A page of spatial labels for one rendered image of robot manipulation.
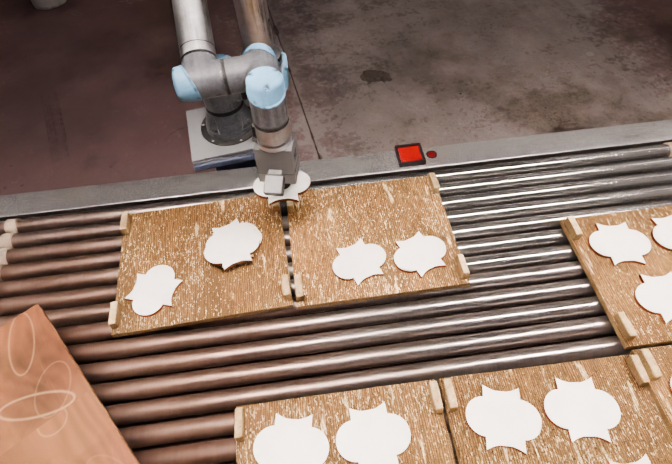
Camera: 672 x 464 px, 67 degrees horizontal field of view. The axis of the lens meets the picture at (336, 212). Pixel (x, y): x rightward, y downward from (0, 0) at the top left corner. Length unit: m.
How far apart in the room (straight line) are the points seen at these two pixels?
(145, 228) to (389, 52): 2.48
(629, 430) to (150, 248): 1.12
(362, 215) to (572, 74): 2.47
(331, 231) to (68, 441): 0.71
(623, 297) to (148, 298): 1.09
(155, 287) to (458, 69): 2.60
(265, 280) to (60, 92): 2.71
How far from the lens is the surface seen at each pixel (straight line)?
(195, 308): 1.24
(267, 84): 1.00
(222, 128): 1.61
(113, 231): 1.48
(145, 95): 3.46
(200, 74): 1.11
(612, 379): 1.23
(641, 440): 1.21
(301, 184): 1.21
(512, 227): 1.39
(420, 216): 1.34
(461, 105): 3.17
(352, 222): 1.32
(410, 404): 1.10
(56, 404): 1.13
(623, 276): 1.37
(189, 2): 1.21
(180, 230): 1.38
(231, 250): 1.26
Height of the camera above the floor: 1.98
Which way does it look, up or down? 51 degrees down
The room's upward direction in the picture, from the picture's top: 3 degrees counter-clockwise
